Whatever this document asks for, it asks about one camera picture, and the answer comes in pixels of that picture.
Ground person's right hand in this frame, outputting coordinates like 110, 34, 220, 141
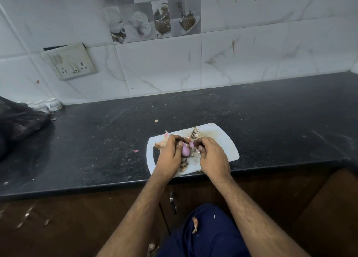
193, 136, 232, 183

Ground beige switch socket plate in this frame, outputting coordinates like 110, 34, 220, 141
44, 42, 97, 81

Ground printed decorative wall tile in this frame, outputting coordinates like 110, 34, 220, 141
96, 0, 202, 44

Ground white plastic cutting board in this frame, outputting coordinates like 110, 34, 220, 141
146, 123, 240, 178

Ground person's left forearm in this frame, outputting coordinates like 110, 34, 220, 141
96, 173, 173, 257

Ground person's right forearm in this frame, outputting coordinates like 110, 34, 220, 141
214, 174, 311, 257

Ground black plastic bag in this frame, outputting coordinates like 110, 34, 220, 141
0, 96, 52, 159

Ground small red onion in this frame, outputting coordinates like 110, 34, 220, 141
182, 142, 195, 157

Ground person's navy shorts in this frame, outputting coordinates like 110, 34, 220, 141
158, 203, 251, 257

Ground long silver drawer handle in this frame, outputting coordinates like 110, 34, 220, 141
16, 206, 34, 229

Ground person's left hand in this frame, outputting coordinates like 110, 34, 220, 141
152, 134, 185, 182

